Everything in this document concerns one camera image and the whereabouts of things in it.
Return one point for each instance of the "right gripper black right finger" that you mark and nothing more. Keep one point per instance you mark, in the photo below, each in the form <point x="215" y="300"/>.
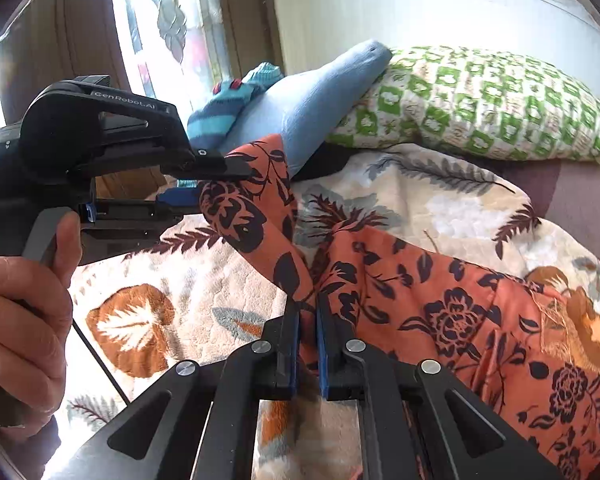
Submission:
<point x="418" y="421"/>

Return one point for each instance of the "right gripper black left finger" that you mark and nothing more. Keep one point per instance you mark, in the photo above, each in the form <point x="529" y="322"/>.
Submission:
<point x="197" y="421"/>

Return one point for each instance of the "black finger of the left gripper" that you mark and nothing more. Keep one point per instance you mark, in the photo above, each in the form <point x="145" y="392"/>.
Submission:
<point x="212" y="165"/>
<point x="180" y="200"/>

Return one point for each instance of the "orange floral blouse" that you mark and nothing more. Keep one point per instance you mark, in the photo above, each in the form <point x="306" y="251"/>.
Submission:
<point x="526" y="349"/>

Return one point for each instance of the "person's left hand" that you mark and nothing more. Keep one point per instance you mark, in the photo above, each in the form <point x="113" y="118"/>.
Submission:
<point x="35" y="319"/>

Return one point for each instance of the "teal striped sock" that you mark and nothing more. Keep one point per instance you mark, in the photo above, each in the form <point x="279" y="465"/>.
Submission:
<point x="207" y="127"/>

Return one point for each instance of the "light blue folded garment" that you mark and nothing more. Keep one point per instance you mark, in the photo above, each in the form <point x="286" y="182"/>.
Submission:
<point x="304" y="108"/>

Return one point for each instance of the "cream leaf-pattern fleece blanket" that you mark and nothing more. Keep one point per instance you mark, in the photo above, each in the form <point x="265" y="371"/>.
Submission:
<point x="193" y="296"/>

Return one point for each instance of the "stained glass window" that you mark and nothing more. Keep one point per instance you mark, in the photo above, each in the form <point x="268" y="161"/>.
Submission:
<point x="173" y="50"/>

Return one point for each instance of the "green white patterned pillow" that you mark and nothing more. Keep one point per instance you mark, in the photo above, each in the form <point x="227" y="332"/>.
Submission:
<point x="496" y="105"/>

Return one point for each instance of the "mauve quilted bed sheet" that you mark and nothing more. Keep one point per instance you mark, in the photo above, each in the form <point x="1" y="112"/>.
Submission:
<point x="564" y="192"/>

